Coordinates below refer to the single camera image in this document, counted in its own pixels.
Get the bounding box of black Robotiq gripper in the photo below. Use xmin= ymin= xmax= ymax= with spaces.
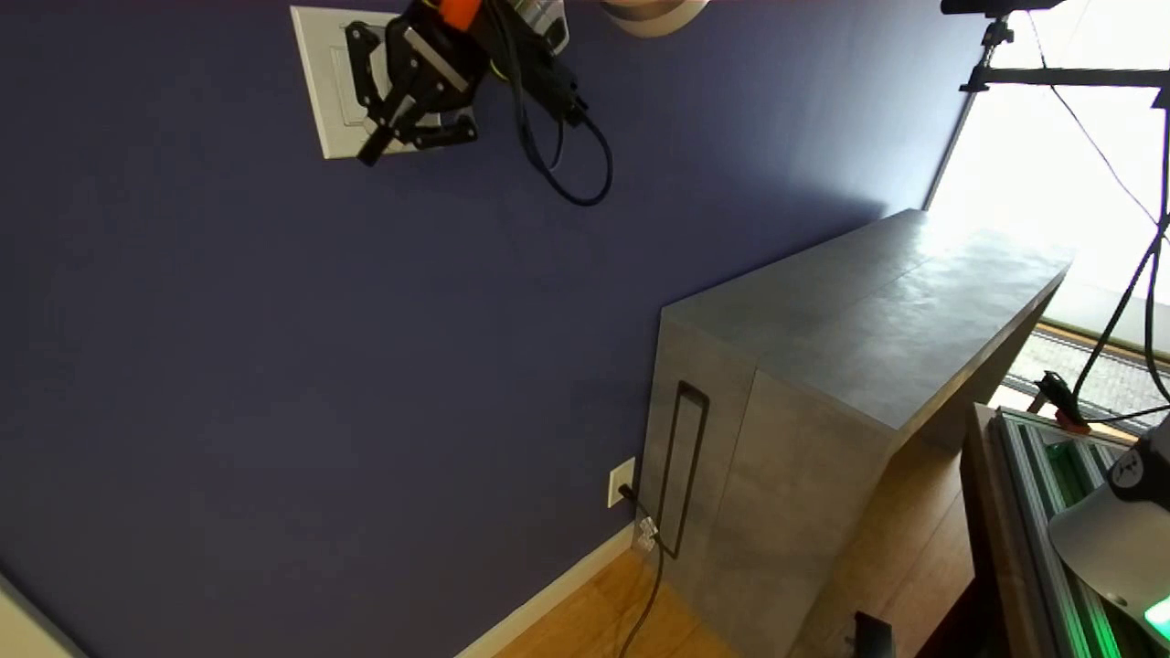
xmin=341 ymin=0 xmax=492 ymax=169

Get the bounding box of white light switch plate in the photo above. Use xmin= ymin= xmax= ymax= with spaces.
xmin=285 ymin=4 xmax=420 ymax=163

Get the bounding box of white baseboard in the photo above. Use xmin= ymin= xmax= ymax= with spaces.
xmin=452 ymin=519 xmax=648 ymax=658

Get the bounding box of grey concrete-look table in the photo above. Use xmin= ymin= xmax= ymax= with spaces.
xmin=635 ymin=205 xmax=1073 ymax=658

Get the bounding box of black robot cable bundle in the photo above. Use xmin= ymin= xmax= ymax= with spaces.
xmin=491 ymin=0 xmax=619 ymax=211

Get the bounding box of white wall power outlet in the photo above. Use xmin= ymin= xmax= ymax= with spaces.
xmin=604 ymin=454 xmax=638 ymax=512

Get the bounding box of black power cord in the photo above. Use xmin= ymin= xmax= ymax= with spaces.
xmin=613 ymin=480 xmax=674 ymax=658

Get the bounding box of black camera tripod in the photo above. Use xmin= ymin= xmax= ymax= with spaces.
xmin=916 ymin=10 xmax=1170 ymax=216

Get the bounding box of black camera on tripod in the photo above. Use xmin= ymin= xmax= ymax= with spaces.
xmin=934 ymin=0 xmax=1066 ymax=16

